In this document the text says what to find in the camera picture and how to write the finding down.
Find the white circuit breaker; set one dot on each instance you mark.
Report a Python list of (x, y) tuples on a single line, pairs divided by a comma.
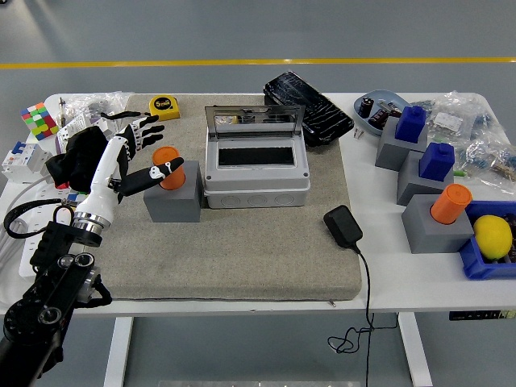
[(22, 163)]

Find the thin metal pen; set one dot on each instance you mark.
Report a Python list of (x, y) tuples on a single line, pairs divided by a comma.
[(61, 111)]

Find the large yellow tape measure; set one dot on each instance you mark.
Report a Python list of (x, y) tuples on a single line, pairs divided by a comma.
[(163, 108)]

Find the dark components in bin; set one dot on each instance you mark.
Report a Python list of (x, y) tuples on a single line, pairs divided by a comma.
[(512, 221)]

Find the blue plastic block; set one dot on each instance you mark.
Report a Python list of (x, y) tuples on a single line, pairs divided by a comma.
[(436, 163), (410, 127)]

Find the clear bag of components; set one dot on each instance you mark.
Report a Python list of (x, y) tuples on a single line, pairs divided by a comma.
[(488, 157), (447, 119)]

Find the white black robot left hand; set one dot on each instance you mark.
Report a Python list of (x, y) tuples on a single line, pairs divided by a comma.
[(105, 173)]

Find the white table leg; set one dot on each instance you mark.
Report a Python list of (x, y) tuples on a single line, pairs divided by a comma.
[(119, 350), (415, 350)]

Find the white printed card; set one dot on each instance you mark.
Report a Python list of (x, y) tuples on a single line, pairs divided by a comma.
[(72, 127)]

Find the black glossy cracked case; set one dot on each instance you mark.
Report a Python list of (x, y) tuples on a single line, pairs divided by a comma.
[(314, 109)]

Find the grey block with round hole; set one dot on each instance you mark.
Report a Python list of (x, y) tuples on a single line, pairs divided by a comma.
[(173, 207)]

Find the grey block holder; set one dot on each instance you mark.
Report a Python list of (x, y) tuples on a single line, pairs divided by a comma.
[(389, 153), (411, 185), (427, 238)]

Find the grey plastic junction box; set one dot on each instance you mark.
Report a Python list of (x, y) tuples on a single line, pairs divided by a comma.
[(258, 189)]

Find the small white box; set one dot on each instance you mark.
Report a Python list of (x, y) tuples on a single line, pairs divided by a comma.
[(105, 127)]

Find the yellow lemon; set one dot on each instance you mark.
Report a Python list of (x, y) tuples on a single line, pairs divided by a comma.
[(492, 238)]

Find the blue-grey oval dish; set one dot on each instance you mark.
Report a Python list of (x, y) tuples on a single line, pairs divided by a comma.
[(363, 121)]

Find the small green part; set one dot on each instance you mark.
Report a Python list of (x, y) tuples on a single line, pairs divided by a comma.
[(459, 173)]

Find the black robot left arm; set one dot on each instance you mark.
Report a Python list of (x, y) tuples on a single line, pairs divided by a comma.
[(52, 290)]

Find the grey-brown mat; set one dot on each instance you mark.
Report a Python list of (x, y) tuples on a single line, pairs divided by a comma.
[(242, 250)]

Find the small metal part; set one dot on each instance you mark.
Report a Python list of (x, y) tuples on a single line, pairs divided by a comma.
[(389, 108)]

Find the white power strip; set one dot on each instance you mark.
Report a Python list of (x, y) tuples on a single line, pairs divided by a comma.
[(28, 250)]

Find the blue storage bin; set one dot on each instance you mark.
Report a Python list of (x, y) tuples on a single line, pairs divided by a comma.
[(475, 262)]

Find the dark brown capacitor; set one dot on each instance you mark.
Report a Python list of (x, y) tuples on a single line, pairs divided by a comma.
[(378, 119)]

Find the clear plastic bag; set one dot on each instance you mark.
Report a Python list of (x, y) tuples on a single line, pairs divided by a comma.
[(96, 102)]

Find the black capacitor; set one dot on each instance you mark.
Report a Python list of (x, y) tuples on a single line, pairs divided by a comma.
[(366, 106)]

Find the orange cylinder battery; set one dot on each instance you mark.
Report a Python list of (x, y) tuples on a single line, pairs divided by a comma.
[(172, 182), (449, 205)]

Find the black table control panel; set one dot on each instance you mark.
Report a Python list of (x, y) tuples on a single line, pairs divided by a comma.
[(481, 315)]

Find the black cloth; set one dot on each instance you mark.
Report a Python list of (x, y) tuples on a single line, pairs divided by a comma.
[(76, 157)]

